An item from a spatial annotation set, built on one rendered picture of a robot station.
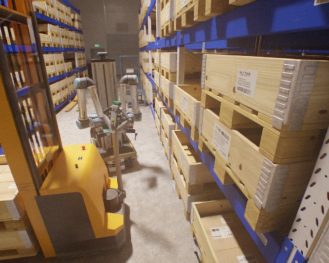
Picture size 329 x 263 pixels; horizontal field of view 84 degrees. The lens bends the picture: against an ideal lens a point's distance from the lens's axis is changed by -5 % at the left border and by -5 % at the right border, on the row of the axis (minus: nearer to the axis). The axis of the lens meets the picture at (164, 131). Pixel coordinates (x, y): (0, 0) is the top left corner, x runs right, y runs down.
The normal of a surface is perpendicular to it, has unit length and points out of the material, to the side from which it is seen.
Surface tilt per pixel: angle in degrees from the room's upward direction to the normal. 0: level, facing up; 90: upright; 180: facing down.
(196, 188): 90
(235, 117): 90
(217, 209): 90
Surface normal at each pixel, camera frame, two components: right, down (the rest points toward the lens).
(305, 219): -0.99, 0.06
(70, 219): 0.20, 0.38
